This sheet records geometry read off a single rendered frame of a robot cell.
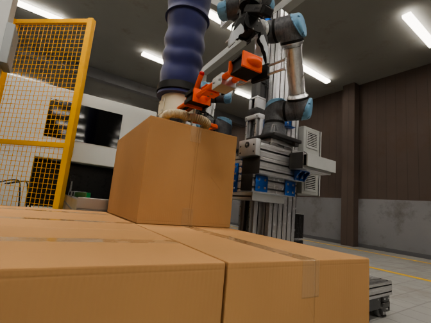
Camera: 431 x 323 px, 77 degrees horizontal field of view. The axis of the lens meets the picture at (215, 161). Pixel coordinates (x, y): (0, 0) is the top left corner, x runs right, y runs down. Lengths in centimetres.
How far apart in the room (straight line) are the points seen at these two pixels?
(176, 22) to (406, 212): 613
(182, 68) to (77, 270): 114
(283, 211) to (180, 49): 114
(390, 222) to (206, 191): 610
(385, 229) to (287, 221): 528
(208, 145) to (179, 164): 15
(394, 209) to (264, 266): 650
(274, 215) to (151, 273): 141
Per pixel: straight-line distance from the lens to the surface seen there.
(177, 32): 150
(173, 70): 139
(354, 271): 72
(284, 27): 151
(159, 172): 103
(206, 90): 107
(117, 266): 40
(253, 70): 88
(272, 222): 176
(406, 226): 688
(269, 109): 160
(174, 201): 105
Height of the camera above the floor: 63
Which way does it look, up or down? 9 degrees up
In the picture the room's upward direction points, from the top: 5 degrees clockwise
